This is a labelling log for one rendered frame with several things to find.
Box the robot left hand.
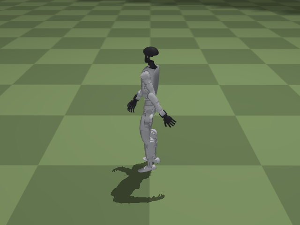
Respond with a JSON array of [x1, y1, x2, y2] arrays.
[[159, 110, 176, 127]]

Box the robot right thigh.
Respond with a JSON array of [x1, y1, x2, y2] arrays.
[[143, 111, 158, 139]]

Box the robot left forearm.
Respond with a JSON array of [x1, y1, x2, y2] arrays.
[[148, 93, 166, 116]]

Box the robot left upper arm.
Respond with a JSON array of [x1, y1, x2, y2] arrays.
[[141, 70, 156, 99]]

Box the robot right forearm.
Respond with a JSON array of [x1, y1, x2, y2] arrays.
[[136, 89, 142, 100]]

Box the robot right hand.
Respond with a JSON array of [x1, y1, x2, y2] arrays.
[[127, 94, 139, 112]]

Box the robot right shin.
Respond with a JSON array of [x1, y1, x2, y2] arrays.
[[153, 137, 158, 159]]

